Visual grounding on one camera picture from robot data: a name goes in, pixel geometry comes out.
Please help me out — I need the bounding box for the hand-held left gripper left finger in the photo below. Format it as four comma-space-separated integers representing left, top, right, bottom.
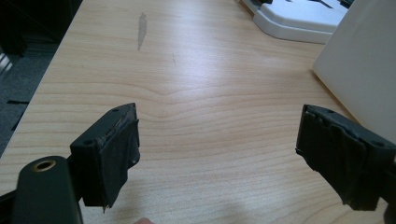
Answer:
69, 103, 141, 214

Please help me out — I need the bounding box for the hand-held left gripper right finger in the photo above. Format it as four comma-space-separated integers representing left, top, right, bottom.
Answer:
294, 104, 396, 212

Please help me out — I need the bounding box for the white plastic box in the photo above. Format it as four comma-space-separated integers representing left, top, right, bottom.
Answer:
312, 0, 396, 145

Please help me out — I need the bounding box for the white plastic tray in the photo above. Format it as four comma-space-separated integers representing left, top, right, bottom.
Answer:
238, 0, 355, 45

